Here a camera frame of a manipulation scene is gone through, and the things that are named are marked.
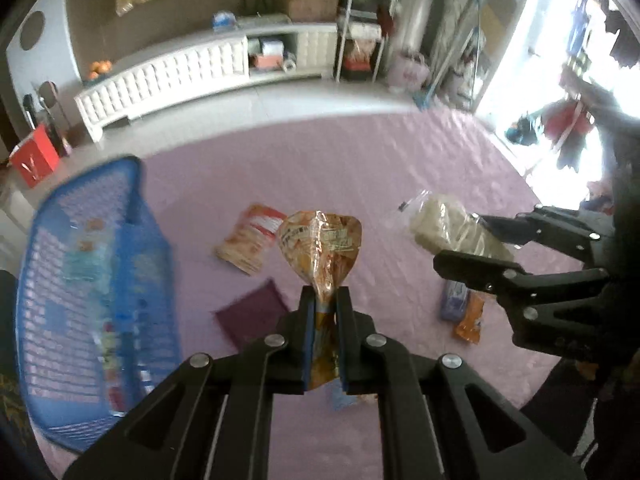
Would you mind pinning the clear bag of white crackers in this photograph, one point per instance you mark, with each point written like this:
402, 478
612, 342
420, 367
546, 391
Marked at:
445, 225

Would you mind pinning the patterned upright mattress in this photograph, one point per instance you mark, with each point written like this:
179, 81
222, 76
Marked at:
455, 5

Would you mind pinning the blue plastic basket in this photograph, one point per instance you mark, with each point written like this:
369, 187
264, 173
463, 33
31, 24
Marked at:
55, 360

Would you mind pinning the dark hanging garment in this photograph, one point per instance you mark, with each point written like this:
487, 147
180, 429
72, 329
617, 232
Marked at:
620, 35

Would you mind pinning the small orange snack packet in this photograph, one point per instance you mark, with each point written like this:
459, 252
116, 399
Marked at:
470, 325

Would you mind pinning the red clothes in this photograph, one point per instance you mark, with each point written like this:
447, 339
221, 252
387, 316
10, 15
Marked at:
567, 125

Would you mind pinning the white shelf rack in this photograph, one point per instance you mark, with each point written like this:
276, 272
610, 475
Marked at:
365, 25

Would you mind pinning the bowl of oranges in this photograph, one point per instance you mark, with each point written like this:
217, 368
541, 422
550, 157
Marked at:
100, 69

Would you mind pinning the blue tissue box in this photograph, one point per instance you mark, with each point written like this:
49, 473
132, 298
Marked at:
224, 21

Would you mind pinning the pale green snack packet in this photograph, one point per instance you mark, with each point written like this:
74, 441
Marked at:
85, 266

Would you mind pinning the white tv cabinet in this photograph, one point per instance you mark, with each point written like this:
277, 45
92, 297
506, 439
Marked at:
175, 67

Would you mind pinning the white shopping bag pink print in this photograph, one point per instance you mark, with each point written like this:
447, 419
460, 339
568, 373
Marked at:
409, 72

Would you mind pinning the small blue snack packet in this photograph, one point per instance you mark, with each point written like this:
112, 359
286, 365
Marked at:
452, 302

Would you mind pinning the cardboard box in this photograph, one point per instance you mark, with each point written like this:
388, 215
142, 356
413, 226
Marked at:
312, 6

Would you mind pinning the paper towel roll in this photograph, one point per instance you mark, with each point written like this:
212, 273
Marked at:
288, 65

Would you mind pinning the silver tower air conditioner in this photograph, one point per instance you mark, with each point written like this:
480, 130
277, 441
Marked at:
420, 5

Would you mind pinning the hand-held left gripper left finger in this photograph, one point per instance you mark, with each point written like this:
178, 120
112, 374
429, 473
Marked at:
309, 340

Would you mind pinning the orange printed bag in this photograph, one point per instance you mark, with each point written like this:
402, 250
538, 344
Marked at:
361, 50

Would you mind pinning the clear orange snack bag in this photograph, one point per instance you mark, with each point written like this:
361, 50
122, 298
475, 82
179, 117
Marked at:
320, 245

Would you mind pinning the red and white snack packet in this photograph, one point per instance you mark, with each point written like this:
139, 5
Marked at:
250, 240

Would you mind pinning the teal and white box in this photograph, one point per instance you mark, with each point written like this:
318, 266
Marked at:
271, 47

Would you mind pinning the maroon packet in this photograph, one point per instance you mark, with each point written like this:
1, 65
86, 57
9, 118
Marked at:
250, 312

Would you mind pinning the blue hanging garment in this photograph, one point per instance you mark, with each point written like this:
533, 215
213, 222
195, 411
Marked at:
578, 20

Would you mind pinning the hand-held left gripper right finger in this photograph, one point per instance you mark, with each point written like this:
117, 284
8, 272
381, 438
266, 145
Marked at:
342, 345

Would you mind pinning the standing oval mirror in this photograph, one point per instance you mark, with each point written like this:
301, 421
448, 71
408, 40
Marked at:
500, 20

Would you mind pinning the red paper bag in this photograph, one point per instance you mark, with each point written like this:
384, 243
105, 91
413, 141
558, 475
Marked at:
35, 157

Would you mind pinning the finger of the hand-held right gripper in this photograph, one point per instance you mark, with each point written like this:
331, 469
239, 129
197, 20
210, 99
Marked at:
475, 270
550, 232

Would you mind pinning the flat red box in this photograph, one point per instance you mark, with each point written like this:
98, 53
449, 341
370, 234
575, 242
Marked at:
265, 61

